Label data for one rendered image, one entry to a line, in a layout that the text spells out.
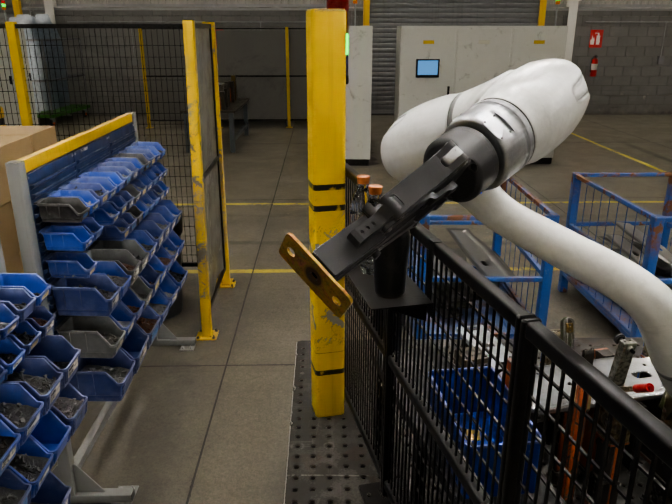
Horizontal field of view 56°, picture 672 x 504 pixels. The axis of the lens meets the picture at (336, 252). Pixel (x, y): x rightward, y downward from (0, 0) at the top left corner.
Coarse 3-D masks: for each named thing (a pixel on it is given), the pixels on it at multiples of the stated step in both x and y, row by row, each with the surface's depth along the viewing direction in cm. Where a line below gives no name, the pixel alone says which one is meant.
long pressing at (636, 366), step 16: (544, 368) 186; (608, 368) 186; (640, 368) 186; (544, 384) 178; (576, 384) 178; (624, 384) 178; (656, 384) 178; (544, 400) 170; (592, 400) 169; (640, 400) 172
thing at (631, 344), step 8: (616, 336) 159; (624, 336) 159; (624, 344) 155; (632, 344) 156; (616, 352) 158; (624, 352) 156; (632, 352) 154; (616, 360) 159; (624, 360) 158; (616, 368) 159; (624, 368) 159; (608, 376) 162; (616, 376) 160; (624, 376) 160; (616, 384) 161
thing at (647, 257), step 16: (576, 176) 461; (592, 176) 466; (608, 176) 466; (624, 176) 467; (640, 176) 467; (576, 192) 467; (608, 192) 412; (576, 208) 464; (608, 208) 415; (640, 208) 373; (576, 224) 478; (592, 224) 478; (608, 224) 479; (624, 224) 394; (640, 224) 480; (656, 224) 356; (592, 240) 437; (608, 240) 455; (624, 240) 439; (640, 240) 427; (656, 240) 359; (624, 256) 438; (640, 256) 375; (656, 256) 363; (560, 272) 492; (656, 272) 416; (560, 288) 492; (576, 288) 462; (592, 288) 460; (592, 304) 436; (608, 304) 433; (624, 320) 409; (640, 336) 380
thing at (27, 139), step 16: (0, 128) 402; (16, 128) 402; (32, 128) 402; (48, 128) 404; (0, 144) 346; (16, 144) 359; (32, 144) 381; (48, 144) 404; (0, 160) 337; (0, 176) 337; (0, 192) 337; (0, 208) 337; (0, 224) 337; (16, 240) 355; (16, 256) 356; (16, 272) 356
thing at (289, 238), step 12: (288, 240) 55; (288, 252) 57; (300, 252) 55; (300, 264) 56; (312, 264) 55; (300, 276) 57; (312, 276) 56; (324, 276) 54; (312, 288) 57; (324, 288) 55; (336, 288) 54; (324, 300) 56; (348, 300) 54; (336, 312) 56
